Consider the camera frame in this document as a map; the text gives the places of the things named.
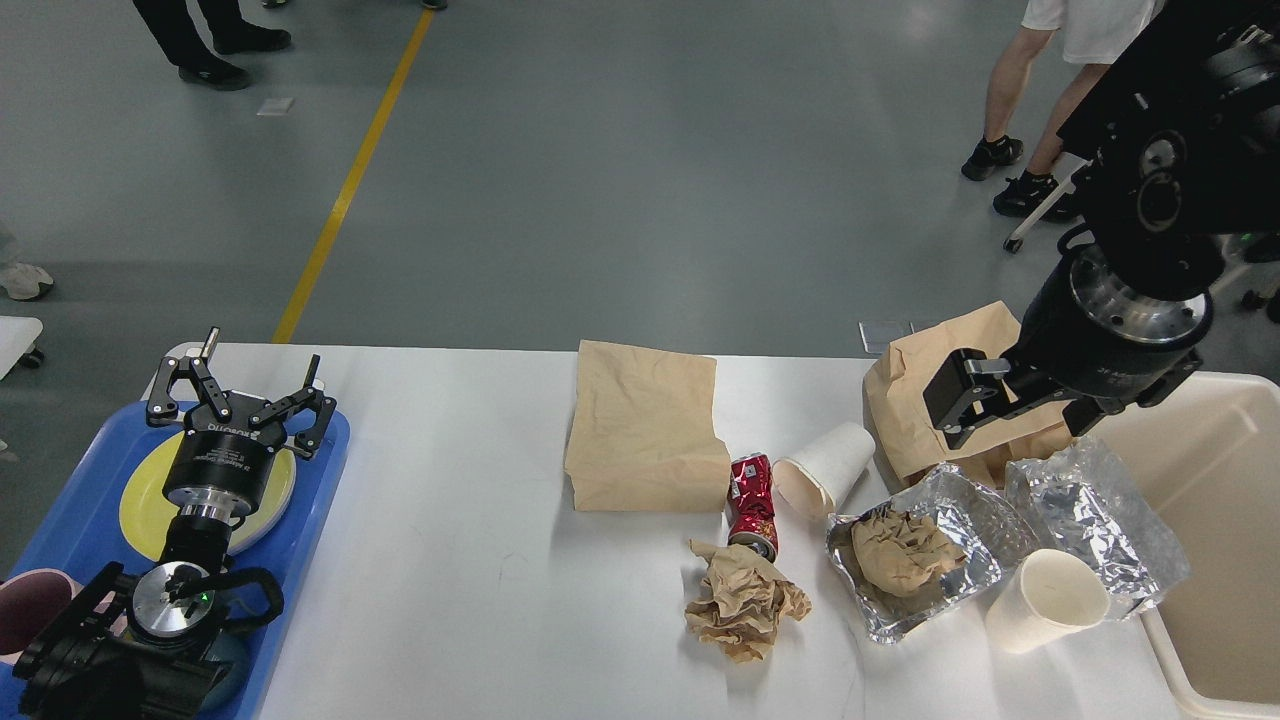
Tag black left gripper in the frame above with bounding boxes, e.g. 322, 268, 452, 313
145, 325, 339, 521

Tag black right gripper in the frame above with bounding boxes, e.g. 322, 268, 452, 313
923, 245, 1213, 450

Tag yellow plastic plate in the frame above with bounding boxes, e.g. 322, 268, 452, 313
118, 437, 300, 561

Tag brown paper bag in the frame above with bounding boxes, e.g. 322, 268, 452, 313
864, 301, 1073, 489
564, 340, 730, 512

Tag pink ribbed mug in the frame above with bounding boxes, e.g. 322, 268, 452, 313
1, 568, 83, 666

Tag dark teal mug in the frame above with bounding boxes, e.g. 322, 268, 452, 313
200, 633, 251, 714

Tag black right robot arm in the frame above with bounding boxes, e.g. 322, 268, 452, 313
923, 1, 1277, 450

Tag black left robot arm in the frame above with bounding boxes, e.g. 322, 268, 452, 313
14, 328, 337, 719

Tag pink round plate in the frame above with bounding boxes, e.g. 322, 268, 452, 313
228, 448, 297, 555

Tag crumpled aluminium foil sheet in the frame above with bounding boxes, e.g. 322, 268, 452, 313
1004, 436, 1190, 621

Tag aluminium foil tray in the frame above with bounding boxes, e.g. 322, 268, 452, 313
826, 462, 1039, 644

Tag clear plastic piece on floor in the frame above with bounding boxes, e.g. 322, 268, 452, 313
858, 320, 937, 356

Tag blue plastic tray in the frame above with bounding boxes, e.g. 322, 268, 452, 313
12, 401, 349, 719

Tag beige plastic bin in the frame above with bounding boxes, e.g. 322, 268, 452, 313
1094, 372, 1279, 719

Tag white paper cup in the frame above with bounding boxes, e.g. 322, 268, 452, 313
986, 550, 1110, 653
772, 421, 876, 521

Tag crumpled paper ball in foil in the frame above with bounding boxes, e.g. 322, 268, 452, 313
850, 509, 966, 597

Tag white table corner left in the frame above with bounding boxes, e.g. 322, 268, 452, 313
1, 316, 45, 379

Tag white shoe left edge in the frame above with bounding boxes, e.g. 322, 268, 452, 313
1, 261, 55, 302

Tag crushed red soda can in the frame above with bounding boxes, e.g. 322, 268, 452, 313
726, 454, 780, 562

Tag crumpled brown paper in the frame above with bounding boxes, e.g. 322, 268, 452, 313
685, 539, 812, 664

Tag person in white shorts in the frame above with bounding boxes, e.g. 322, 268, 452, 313
960, 0, 1166, 223

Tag walking person's legs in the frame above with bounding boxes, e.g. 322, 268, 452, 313
132, 0, 293, 92

